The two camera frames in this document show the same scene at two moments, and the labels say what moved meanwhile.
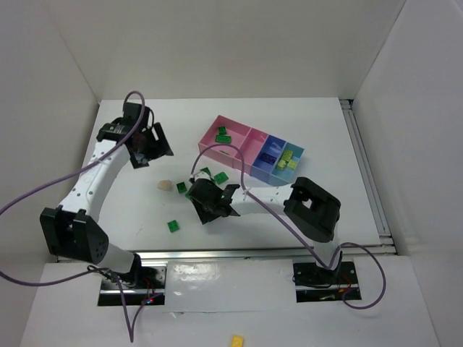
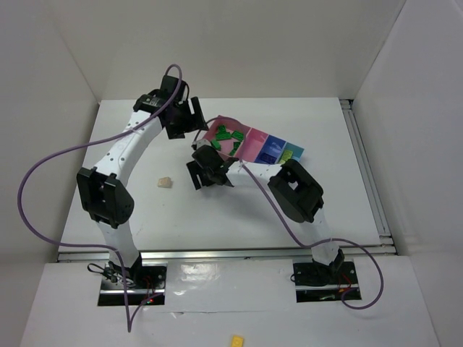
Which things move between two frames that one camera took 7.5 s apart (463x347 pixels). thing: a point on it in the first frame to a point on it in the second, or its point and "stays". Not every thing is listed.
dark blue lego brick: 268,158 stays
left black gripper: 153,149 to 184,118
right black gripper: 200,204 to 208,173
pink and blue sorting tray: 268,158 stays
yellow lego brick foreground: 237,341 stays
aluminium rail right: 367,171 stays
